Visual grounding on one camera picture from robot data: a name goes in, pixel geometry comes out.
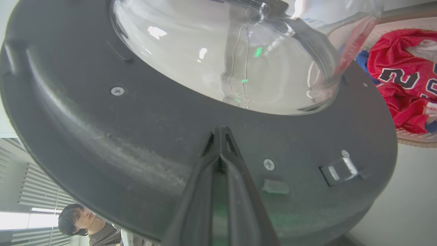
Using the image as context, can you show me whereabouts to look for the white window blinds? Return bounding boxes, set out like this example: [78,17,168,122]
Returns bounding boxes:
[0,138,77,246]

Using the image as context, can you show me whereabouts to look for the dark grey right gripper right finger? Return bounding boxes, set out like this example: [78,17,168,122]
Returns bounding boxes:
[220,126,280,246]

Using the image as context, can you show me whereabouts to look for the red basketball jersey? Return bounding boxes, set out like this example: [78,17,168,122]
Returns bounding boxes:
[367,29,437,134]

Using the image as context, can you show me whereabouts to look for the blue garment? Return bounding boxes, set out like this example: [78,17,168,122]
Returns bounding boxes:
[355,50,380,85]

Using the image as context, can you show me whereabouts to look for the dark grey washing machine door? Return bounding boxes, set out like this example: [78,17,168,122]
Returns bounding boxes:
[0,0,398,246]

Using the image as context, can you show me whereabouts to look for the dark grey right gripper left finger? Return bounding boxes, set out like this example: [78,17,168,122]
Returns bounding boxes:
[161,126,222,246]

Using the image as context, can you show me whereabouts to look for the white laundry basket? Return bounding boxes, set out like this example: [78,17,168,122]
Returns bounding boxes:
[361,17,437,148]

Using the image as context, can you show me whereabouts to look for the person with black hair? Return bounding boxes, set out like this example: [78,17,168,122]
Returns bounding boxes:
[58,204,161,246]

